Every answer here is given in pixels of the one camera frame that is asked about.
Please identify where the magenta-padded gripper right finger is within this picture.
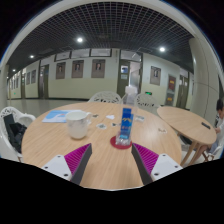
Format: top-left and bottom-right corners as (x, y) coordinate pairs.
(130, 142), (184, 186)

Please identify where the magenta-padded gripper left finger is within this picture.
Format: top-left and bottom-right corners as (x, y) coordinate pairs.
(41, 142), (93, 186)

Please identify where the clear plastic water bottle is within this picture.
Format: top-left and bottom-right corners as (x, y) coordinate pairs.
(115, 85), (139, 148)

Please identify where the white ceramic mug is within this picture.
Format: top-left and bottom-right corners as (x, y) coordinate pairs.
(65, 110), (93, 140)

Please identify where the flat round red coaster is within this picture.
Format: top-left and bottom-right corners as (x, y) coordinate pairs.
(109, 134), (133, 150)

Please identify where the white-edged sticker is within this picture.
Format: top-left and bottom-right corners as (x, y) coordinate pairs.
(95, 122), (108, 130)

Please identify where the small white card box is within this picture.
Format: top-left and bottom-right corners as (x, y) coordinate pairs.
(134, 114), (146, 123)

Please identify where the blue and white booklet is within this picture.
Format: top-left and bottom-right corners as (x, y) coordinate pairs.
(41, 109), (83, 124)

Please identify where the small round wooden table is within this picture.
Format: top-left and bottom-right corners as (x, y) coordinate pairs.
(156, 105), (218, 167)

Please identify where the white lattice-back chair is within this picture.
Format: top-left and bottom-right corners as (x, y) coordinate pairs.
(88, 91), (123, 105)
(134, 93), (162, 116)

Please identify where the black bag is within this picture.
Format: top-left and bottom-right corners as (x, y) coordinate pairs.
(3, 113), (28, 155)

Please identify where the white plastic armchair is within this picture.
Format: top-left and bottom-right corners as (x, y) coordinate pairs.
(0, 106), (37, 163)

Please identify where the group of dark framed doors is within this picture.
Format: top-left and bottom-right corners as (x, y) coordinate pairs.
(19, 59), (189, 109)

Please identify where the person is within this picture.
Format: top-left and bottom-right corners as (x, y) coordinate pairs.
(193, 98), (224, 162)

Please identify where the group of framed portraits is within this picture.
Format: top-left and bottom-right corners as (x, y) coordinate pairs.
(13, 59), (162, 88)

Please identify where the group of ceiling lights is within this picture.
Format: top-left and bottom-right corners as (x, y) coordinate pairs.
(9, 35), (167, 74)

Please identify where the group of wall signboards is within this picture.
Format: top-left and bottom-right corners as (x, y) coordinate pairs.
(54, 48), (113, 62)

